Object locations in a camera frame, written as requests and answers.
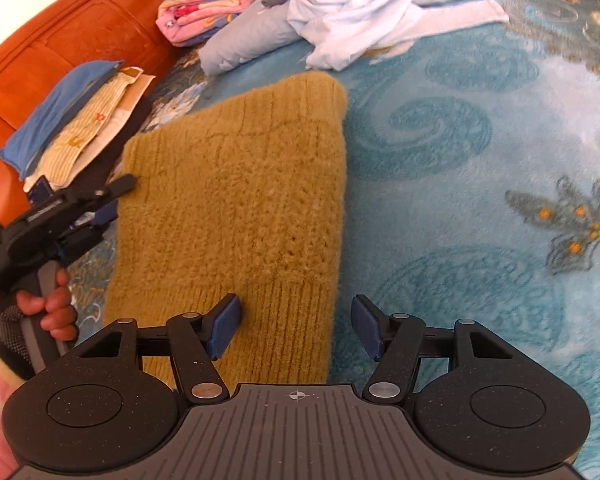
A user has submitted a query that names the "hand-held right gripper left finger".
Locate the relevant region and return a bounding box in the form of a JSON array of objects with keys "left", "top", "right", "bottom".
[{"left": 75, "top": 294, "right": 241, "bottom": 405}]

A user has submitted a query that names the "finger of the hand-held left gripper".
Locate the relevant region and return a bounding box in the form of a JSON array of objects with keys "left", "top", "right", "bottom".
[
  {"left": 97, "top": 174, "right": 137, "bottom": 200},
  {"left": 92, "top": 199, "right": 120, "bottom": 227}
]

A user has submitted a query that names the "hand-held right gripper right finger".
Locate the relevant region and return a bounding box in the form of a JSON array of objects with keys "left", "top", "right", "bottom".
[{"left": 351, "top": 295, "right": 518, "bottom": 403}]

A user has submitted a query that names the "mustard knit sweater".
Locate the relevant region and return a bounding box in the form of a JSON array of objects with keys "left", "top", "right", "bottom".
[{"left": 102, "top": 71, "right": 349, "bottom": 386}]

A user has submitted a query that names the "person's left hand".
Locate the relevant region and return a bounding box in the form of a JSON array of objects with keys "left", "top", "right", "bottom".
[{"left": 0, "top": 270, "right": 79, "bottom": 381}]

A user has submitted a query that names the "dark brown pillow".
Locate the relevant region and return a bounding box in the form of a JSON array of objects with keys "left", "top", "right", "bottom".
[{"left": 77, "top": 94, "right": 153, "bottom": 188}]

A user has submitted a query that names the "black smartphone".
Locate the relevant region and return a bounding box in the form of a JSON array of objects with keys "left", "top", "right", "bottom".
[{"left": 27, "top": 175, "right": 55, "bottom": 206}]

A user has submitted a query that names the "yellow striped pillow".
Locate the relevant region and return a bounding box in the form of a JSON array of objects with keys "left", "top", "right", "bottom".
[{"left": 27, "top": 67, "right": 143, "bottom": 196}]

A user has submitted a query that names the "cream pillow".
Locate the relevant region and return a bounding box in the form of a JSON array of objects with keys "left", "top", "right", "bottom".
[{"left": 92, "top": 72, "right": 157, "bottom": 153}]

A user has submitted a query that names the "blue pillow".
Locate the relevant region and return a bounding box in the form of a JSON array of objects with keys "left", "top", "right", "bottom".
[{"left": 0, "top": 60, "right": 126, "bottom": 181}]

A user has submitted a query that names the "orange wooden headboard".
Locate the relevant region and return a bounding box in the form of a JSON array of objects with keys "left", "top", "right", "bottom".
[{"left": 0, "top": 0, "right": 206, "bottom": 211}]

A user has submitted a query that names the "teal floral bed blanket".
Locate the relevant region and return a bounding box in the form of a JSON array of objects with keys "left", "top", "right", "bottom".
[{"left": 65, "top": 0, "right": 600, "bottom": 476}]

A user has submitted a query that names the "pink folded cartoon blanket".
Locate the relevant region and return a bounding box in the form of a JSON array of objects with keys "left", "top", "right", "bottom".
[{"left": 156, "top": 0, "right": 287, "bottom": 47}]

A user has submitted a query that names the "pale blue floral quilt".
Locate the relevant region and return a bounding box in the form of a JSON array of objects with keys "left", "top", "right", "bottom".
[{"left": 199, "top": 0, "right": 600, "bottom": 77}]

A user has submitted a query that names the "light blue garment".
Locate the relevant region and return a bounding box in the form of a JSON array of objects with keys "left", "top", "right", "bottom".
[{"left": 287, "top": 0, "right": 511, "bottom": 71}]

